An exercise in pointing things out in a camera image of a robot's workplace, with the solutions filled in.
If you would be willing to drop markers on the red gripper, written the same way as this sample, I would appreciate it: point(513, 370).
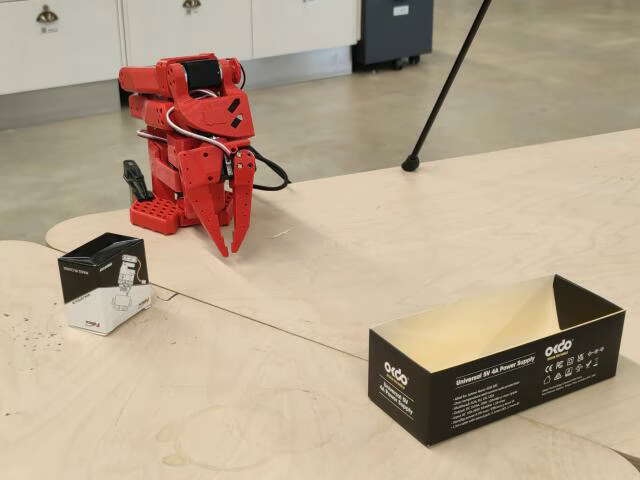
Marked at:
point(200, 172)

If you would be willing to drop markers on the small black white box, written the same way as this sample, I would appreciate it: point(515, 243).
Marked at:
point(90, 310)

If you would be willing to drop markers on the red robot arm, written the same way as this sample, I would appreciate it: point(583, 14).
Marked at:
point(150, 80)

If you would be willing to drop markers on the long open black box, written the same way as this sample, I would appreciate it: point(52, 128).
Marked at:
point(475, 400)

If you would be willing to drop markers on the small wood splinter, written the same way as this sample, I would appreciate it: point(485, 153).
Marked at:
point(281, 233)

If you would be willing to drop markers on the black table clamp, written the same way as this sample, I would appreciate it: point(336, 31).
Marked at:
point(134, 175)

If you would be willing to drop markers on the white cabinet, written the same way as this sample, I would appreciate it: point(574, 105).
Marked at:
point(75, 45)

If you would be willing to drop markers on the black tripod leg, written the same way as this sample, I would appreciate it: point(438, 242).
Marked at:
point(440, 105)

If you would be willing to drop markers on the dark grey wheeled pedestal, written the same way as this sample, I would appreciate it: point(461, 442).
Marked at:
point(395, 30)

